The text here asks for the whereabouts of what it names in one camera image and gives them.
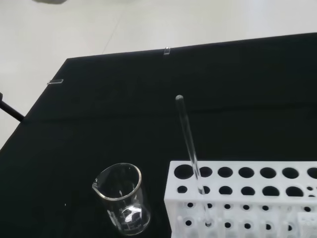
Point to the black tripod leg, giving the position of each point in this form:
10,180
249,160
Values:
11,110

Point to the clear glass beaker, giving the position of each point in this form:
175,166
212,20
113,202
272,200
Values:
128,215

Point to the black bench cloth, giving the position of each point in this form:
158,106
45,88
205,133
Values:
99,124

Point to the white test tube rack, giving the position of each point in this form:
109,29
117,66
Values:
171,198

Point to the clear cloth clip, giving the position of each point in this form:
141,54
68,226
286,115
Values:
167,50
55,81

